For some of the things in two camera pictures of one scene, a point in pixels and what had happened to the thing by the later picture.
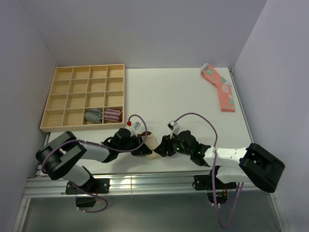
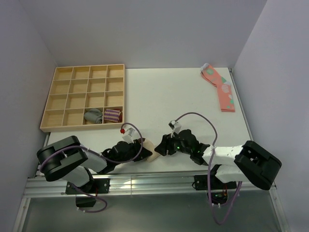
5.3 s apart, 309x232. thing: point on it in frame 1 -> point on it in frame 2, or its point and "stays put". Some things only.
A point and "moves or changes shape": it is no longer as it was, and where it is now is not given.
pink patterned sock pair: (226, 96) stays put
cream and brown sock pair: (151, 142) moves or changes shape
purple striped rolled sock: (113, 115) stays put
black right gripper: (161, 151) stays put
